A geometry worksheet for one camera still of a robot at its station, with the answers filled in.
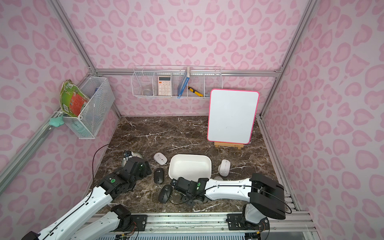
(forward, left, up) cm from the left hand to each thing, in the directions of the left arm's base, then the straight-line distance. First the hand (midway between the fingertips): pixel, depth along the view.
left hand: (142, 165), depth 80 cm
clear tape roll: (+43, +3, +14) cm, 46 cm away
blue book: (+41, -21, +23) cm, 51 cm away
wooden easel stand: (+19, -44, -9) cm, 49 cm away
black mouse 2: (-11, -11, -11) cm, 20 cm away
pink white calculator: (+45, -9, +18) cm, 49 cm away
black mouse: (-1, -6, -11) cm, 13 cm away
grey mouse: (-3, -41, -12) cm, 43 cm away
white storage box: (+5, -27, -12) cm, 30 cm away
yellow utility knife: (+45, -28, +14) cm, 55 cm away
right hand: (-12, -24, -10) cm, 29 cm away
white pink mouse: (+9, -6, -10) cm, 15 cm away
